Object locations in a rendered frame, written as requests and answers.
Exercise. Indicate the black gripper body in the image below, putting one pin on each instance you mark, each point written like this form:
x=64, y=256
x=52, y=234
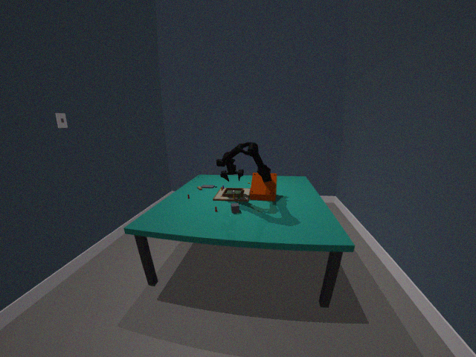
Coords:
x=231, y=171

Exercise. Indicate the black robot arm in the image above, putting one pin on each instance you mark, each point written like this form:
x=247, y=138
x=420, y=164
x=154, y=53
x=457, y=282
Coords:
x=227, y=160

